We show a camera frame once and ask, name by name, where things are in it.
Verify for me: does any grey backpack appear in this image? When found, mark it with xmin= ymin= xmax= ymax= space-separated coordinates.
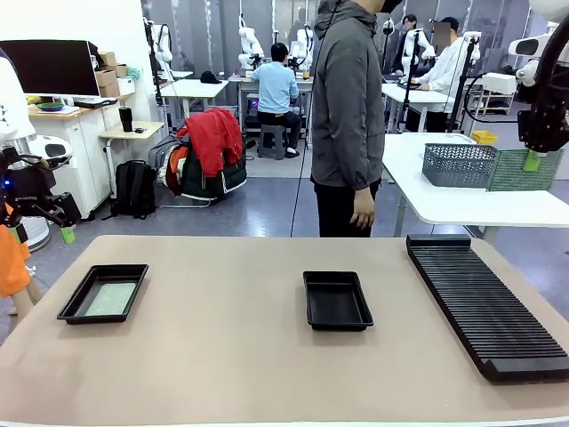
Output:
xmin=148 ymin=135 xmax=180 ymax=179

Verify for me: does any person in white coat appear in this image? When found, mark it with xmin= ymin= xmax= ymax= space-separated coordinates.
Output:
xmin=411 ymin=16 xmax=479 ymax=134

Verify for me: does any red jacket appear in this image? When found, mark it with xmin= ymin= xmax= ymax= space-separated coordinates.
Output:
xmin=177 ymin=108 xmax=244 ymax=178

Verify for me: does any black slotted board rack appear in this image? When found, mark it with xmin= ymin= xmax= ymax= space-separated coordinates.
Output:
xmin=406 ymin=234 xmax=569 ymax=383

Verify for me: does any white side table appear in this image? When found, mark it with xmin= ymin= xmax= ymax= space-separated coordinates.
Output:
xmin=381 ymin=132 xmax=569 ymax=244

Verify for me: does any small wooden-top desk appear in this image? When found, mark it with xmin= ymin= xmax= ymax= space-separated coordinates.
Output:
xmin=98 ymin=120 xmax=165 ymax=199

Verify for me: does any black ESD tray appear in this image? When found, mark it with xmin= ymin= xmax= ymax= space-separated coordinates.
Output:
xmin=302 ymin=270 xmax=375 ymax=332
xmin=56 ymin=263 xmax=150 ymax=326

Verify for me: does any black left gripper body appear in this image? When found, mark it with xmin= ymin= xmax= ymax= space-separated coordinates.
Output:
xmin=2 ymin=171 xmax=55 ymax=214

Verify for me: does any person in blue shirt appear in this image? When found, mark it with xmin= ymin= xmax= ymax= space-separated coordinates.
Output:
xmin=251 ymin=43 xmax=302 ymax=159

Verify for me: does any long white background table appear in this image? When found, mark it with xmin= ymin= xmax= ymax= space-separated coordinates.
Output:
xmin=381 ymin=83 xmax=459 ymax=134

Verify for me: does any black backpack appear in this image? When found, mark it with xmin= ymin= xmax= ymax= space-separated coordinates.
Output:
xmin=104 ymin=159 xmax=159 ymax=222

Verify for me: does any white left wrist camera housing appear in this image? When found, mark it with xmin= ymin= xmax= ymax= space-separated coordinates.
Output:
xmin=28 ymin=135 xmax=75 ymax=168

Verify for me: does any grey metal workbench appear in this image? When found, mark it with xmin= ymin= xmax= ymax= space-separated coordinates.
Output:
xmin=228 ymin=73 xmax=315 ymax=134

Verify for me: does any white cylindrical air purifier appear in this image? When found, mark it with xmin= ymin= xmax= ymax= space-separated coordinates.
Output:
xmin=20 ymin=215 xmax=52 ymax=250

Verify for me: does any dark green bag pile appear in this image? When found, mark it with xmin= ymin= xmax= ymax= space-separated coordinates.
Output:
xmin=164 ymin=141 xmax=248 ymax=208

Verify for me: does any grey-sleeved right forearm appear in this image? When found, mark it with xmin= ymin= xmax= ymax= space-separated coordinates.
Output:
xmin=349 ymin=128 xmax=384 ymax=191

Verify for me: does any grey plastic mesh basket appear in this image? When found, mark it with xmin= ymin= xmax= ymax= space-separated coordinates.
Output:
xmin=421 ymin=142 xmax=500 ymax=189

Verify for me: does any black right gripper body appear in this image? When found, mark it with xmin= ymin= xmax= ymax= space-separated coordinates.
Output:
xmin=517 ymin=109 xmax=566 ymax=155

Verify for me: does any person in grey jacket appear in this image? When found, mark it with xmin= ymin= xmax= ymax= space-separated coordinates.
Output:
xmin=309 ymin=0 xmax=404 ymax=238

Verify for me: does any white desk with cap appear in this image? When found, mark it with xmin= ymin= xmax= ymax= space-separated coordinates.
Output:
xmin=158 ymin=78 xmax=230 ymax=130

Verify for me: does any black camera tripod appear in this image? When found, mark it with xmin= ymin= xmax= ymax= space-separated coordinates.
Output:
xmin=446 ymin=35 xmax=482 ymax=133

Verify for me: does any white cabinet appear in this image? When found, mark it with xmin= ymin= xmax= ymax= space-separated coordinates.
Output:
xmin=28 ymin=95 xmax=134 ymax=222

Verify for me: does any grey plastic stool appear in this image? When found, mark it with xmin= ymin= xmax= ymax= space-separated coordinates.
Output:
xmin=257 ymin=124 xmax=289 ymax=161

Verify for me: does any person in black top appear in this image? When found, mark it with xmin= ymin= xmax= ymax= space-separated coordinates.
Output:
xmin=392 ymin=13 xmax=421 ymax=77

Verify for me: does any person in orange clothing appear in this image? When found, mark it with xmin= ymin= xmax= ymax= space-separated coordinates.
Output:
xmin=0 ymin=199 xmax=44 ymax=317

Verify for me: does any person's right hand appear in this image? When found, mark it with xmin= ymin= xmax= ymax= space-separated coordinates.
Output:
xmin=349 ymin=185 xmax=377 ymax=231

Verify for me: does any white storage shelf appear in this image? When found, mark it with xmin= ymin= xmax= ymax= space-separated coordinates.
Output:
xmin=477 ymin=84 xmax=517 ymax=116

